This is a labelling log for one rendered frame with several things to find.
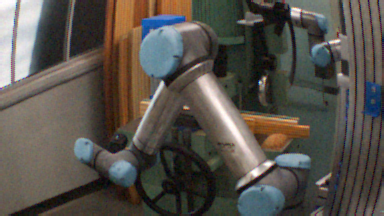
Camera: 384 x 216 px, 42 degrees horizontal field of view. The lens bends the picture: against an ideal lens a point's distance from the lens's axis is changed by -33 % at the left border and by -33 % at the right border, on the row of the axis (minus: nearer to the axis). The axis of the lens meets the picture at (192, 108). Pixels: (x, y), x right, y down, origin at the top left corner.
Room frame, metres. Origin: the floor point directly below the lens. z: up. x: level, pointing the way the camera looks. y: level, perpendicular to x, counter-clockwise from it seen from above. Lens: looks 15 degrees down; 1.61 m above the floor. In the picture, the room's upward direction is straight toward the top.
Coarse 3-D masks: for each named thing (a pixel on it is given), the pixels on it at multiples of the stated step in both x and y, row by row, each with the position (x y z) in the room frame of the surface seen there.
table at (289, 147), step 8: (136, 120) 2.39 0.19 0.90; (120, 128) 2.29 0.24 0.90; (128, 128) 2.29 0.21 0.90; (136, 128) 2.30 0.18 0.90; (128, 136) 2.26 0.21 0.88; (256, 136) 2.20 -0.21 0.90; (264, 136) 2.20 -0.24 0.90; (128, 144) 2.26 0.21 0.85; (288, 144) 2.10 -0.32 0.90; (296, 144) 2.21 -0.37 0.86; (264, 152) 2.05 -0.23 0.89; (272, 152) 2.04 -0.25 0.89; (280, 152) 2.03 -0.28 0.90; (288, 152) 2.11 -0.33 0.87; (160, 160) 2.10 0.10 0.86; (168, 160) 2.09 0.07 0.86; (216, 160) 2.07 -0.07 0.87; (272, 160) 2.04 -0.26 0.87; (184, 168) 2.07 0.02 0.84; (192, 168) 2.06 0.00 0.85
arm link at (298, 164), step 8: (280, 160) 1.53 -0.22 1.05; (288, 160) 1.52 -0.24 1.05; (296, 160) 1.51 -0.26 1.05; (304, 160) 1.51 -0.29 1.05; (280, 168) 1.50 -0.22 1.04; (288, 168) 1.50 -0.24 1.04; (296, 168) 1.50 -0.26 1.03; (304, 168) 1.50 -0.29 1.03; (296, 176) 1.48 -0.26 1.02; (304, 176) 1.51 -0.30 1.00; (304, 184) 1.51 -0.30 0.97; (296, 192) 1.46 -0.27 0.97; (304, 192) 1.52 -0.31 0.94; (296, 200) 1.50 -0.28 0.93
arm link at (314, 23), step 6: (300, 12) 2.04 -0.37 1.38; (306, 12) 2.04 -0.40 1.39; (312, 12) 2.04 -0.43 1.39; (306, 18) 2.02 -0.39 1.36; (312, 18) 2.02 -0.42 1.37; (318, 18) 2.01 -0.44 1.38; (324, 18) 2.01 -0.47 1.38; (306, 24) 2.03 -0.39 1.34; (312, 24) 2.01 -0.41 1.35; (318, 24) 2.00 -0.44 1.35; (324, 24) 1.99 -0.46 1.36; (312, 30) 2.02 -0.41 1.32; (318, 30) 2.01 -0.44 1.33; (324, 30) 2.00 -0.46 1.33
